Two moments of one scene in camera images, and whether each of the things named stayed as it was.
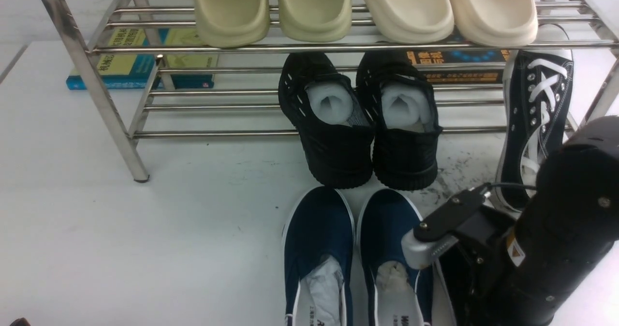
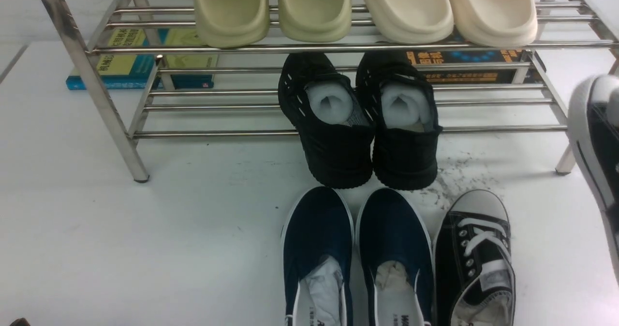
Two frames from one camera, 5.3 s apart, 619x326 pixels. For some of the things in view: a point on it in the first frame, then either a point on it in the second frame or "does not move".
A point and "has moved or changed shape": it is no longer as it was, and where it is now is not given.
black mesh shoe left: x=337 y=131 does not move
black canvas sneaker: x=537 y=89 → x=593 y=127
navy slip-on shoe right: x=401 y=295 does not move
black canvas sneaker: x=444 y=310 has moved or changed shape
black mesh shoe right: x=400 y=103 does not move
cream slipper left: x=409 y=10 does not move
